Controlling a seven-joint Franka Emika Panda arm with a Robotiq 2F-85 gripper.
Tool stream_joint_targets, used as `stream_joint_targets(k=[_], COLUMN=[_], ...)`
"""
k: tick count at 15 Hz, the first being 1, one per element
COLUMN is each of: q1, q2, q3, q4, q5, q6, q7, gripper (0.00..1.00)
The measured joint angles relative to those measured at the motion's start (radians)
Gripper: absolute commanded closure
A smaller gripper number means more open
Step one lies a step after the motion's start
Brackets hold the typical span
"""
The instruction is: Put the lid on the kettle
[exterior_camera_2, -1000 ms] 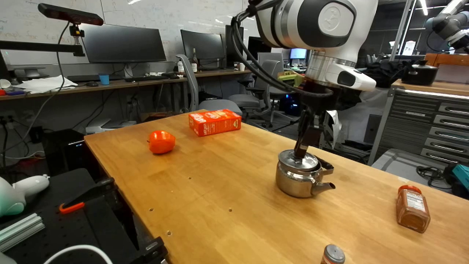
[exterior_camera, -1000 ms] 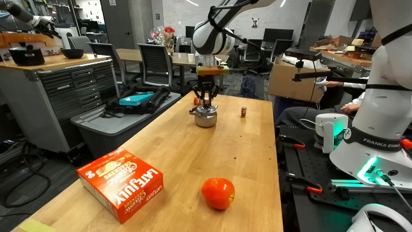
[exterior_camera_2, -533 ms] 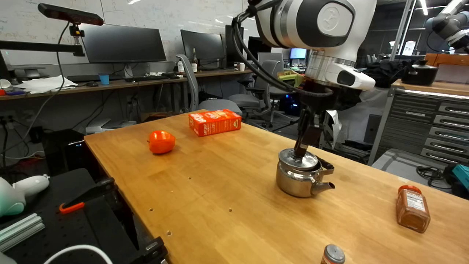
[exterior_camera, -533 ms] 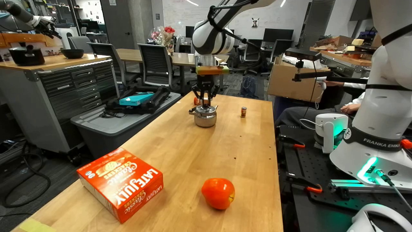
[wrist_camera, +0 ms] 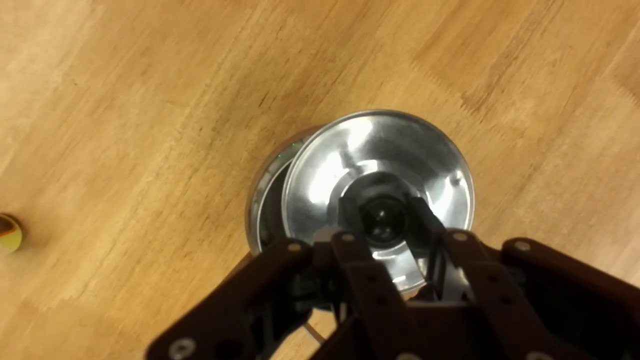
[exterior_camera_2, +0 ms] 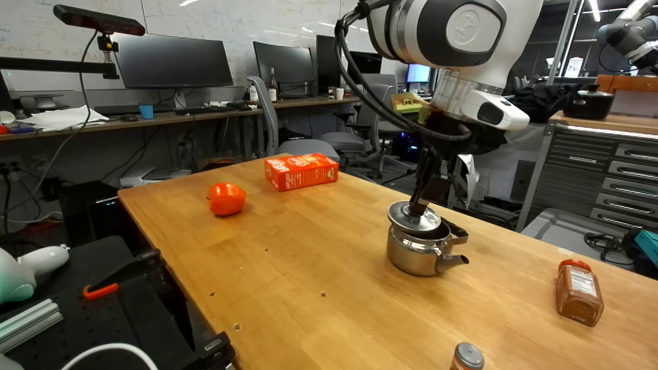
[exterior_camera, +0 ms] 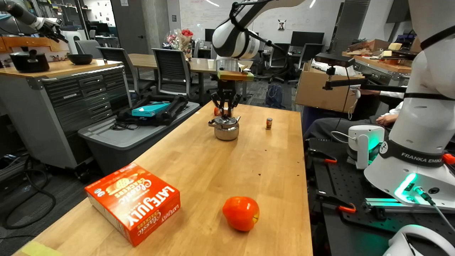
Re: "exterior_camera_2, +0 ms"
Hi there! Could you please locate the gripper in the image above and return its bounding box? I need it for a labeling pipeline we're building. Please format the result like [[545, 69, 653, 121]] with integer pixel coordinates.
[[408, 109, 508, 216]]

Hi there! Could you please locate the steel kettle lid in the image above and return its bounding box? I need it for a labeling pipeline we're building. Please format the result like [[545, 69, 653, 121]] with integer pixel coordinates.
[[387, 200, 443, 236]]

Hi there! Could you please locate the steel kettle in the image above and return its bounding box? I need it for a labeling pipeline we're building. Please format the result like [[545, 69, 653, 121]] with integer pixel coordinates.
[[386, 218, 470, 278]]

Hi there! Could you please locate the black pot with lid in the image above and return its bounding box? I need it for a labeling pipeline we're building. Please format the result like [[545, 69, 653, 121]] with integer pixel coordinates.
[[563, 83, 615, 121]]

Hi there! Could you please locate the green and yellow toy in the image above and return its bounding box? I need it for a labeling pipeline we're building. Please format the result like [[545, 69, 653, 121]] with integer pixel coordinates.
[[391, 92, 431, 125]]

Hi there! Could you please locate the monitor with lit screen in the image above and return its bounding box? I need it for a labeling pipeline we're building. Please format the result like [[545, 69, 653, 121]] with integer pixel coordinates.
[[406, 63, 433, 85]]

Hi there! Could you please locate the row of office chairs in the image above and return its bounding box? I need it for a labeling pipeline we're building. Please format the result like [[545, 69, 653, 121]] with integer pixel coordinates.
[[246, 73, 412, 181]]

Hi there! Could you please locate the orange carton box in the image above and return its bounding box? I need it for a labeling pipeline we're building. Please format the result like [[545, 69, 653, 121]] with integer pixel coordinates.
[[264, 152, 340, 192]]

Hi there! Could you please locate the grey tool cabinet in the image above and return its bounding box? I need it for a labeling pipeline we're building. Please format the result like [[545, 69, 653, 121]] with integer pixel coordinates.
[[516, 111, 658, 233]]

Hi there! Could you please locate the bottle with grey cap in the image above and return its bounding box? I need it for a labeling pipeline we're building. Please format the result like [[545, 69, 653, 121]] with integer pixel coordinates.
[[449, 342, 485, 370]]

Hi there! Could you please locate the spice bottle with orange cap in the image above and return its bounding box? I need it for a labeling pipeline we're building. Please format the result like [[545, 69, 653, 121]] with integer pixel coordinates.
[[555, 258, 605, 327]]

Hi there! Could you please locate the row of monitors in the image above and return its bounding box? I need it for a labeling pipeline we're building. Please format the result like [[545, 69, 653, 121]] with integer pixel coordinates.
[[252, 34, 384, 98]]

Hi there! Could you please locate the orange toy tomato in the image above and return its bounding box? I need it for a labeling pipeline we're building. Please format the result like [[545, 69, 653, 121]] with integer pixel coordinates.
[[207, 182, 247, 217]]

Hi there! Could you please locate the teal box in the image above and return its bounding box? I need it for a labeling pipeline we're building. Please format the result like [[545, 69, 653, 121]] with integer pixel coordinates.
[[634, 229, 658, 269]]

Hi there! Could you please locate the long wooden desk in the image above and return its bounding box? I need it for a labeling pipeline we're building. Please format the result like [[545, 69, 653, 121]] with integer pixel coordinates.
[[0, 95, 361, 160]]

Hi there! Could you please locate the black keyboard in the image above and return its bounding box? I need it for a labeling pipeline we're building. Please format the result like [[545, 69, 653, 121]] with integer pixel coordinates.
[[173, 105, 238, 116]]

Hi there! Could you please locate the black monitor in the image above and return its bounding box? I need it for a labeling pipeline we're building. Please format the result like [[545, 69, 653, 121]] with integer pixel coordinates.
[[113, 33, 235, 109]]

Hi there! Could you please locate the black computer tower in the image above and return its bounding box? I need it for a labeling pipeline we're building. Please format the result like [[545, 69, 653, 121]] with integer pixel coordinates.
[[59, 180, 125, 243]]

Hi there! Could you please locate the sheet of white paper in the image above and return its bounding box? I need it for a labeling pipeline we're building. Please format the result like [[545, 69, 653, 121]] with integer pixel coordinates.
[[23, 106, 109, 132]]

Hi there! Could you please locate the aluminium extrusion bar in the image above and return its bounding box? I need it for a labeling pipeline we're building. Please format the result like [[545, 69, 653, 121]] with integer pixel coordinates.
[[0, 298, 64, 354]]

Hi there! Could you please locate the coil of black cable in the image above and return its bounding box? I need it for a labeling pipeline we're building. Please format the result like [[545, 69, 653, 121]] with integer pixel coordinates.
[[584, 232, 626, 256]]

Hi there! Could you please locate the black clamp with orange handle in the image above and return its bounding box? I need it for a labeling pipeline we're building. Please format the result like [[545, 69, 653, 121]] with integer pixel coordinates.
[[82, 249, 163, 302]]

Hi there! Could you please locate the white cable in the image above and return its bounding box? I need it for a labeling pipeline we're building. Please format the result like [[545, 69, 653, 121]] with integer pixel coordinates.
[[60, 342, 160, 370]]

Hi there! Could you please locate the camera on mount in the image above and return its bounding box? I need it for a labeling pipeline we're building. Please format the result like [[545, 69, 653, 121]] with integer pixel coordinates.
[[0, 4, 147, 81]]

